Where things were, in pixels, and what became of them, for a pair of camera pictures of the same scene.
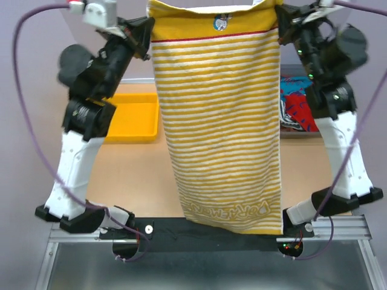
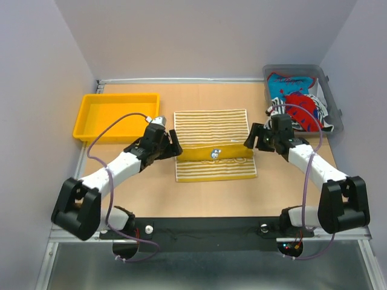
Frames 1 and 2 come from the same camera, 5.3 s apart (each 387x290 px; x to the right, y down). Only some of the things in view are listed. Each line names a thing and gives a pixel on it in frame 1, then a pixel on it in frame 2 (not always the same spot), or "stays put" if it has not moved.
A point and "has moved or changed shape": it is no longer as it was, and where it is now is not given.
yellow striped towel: x=217 y=65 has moved or changed shape
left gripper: x=139 y=30 to x=173 y=149
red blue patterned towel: x=297 y=107 stays put
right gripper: x=288 y=13 to x=255 y=130
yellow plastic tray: x=135 y=118 stays put
